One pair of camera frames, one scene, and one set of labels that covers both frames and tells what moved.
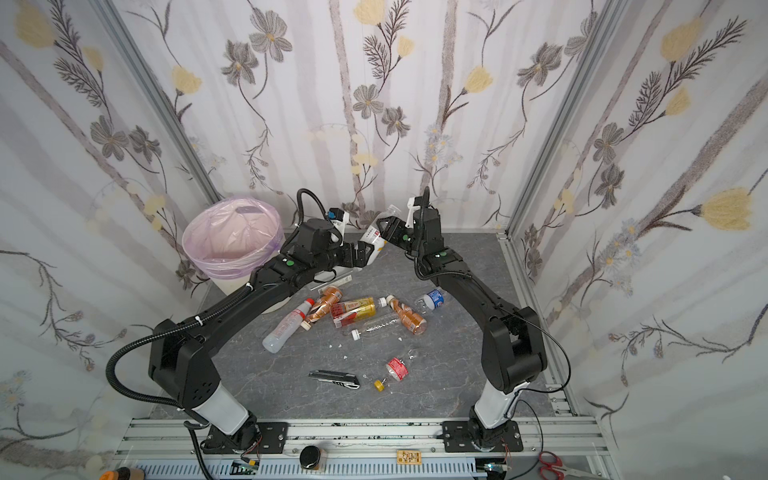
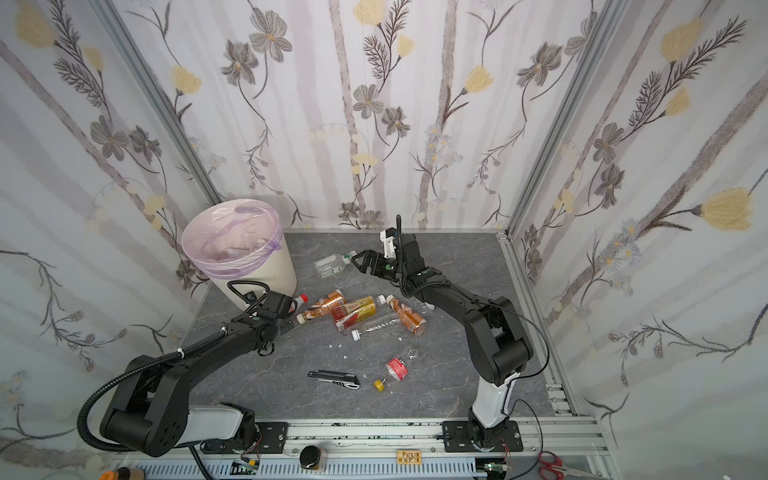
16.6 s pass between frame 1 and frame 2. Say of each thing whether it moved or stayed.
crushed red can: stayed
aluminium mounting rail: stayed
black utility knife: stayed
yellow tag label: stayed
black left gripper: moved
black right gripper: moved
